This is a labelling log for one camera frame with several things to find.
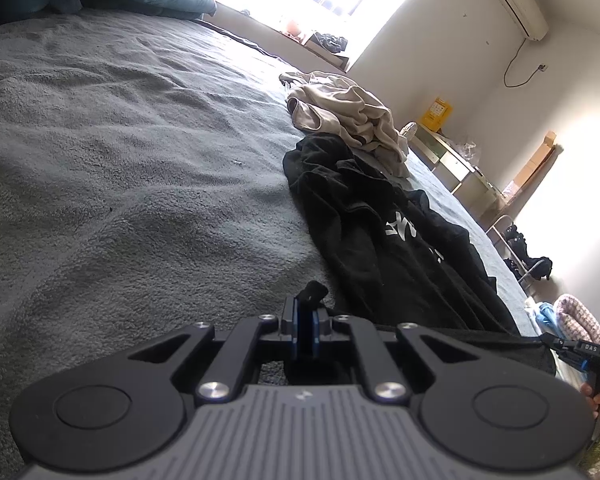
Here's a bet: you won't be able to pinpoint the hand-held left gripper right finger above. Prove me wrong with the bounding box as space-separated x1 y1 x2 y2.
310 306 482 404

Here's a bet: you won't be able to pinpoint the metal chair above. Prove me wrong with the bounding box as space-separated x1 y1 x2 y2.
484 214 554 287

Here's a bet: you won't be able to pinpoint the beige crumpled garment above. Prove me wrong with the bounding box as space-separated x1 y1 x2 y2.
279 72 401 153

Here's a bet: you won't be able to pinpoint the white air conditioner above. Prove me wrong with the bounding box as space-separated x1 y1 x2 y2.
481 0 552 42

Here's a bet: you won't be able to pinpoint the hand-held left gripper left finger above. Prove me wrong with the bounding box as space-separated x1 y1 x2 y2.
127 296 307 406

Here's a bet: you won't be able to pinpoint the long cardboard box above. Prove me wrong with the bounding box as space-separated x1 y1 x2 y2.
501 130 559 207

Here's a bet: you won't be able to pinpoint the cream desk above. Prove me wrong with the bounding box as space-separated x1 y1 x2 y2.
409 122 512 222

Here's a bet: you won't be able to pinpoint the folded blue garment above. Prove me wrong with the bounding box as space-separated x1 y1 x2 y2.
524 299 557 337

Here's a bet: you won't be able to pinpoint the air conditioner power cable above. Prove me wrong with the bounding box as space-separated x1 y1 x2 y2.
503 36 549 89

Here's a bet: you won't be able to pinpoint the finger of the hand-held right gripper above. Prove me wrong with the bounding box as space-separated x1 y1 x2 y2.
539 333 589 377

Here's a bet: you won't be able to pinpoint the yellow box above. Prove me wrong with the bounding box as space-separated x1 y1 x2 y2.
418 96 453 134

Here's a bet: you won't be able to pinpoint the dark clothes on windowsill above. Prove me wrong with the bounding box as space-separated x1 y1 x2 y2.
312 32 348 53

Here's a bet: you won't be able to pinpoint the black printed t-shirt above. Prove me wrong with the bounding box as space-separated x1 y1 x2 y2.
282 132 557 386

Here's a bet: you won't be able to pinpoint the white crumpled garment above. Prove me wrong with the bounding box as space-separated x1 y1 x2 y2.
372 110 412 179

